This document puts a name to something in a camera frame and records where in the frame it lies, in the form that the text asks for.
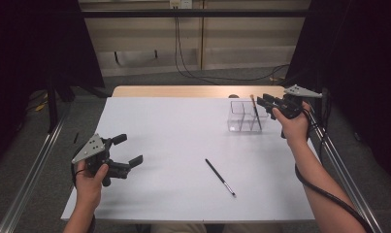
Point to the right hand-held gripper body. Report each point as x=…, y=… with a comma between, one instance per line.
x=291, y=105

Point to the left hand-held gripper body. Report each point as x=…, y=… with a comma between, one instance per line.
x=91, y=149

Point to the gold ferrule makeup brush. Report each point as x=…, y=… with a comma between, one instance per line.
x=256, y=113

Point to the clear acrylic organizer box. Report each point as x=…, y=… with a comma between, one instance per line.
x=243, y=119

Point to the thin black makeup brush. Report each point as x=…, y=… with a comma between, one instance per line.
x=219, y=176

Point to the person's right hand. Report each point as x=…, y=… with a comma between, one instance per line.
x=295, y=129

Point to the person's left hand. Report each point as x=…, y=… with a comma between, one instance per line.
x=88, y=191

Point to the black metal stand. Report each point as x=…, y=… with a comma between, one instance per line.
x=52, y=106

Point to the black curtain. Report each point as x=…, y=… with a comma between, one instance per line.
x=354, y=64
x=31, y=48

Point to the aluminium frame rail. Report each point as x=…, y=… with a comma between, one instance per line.
x=31, y=171
x=345, y=171

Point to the white wall outlet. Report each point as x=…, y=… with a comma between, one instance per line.
x=180, y=3

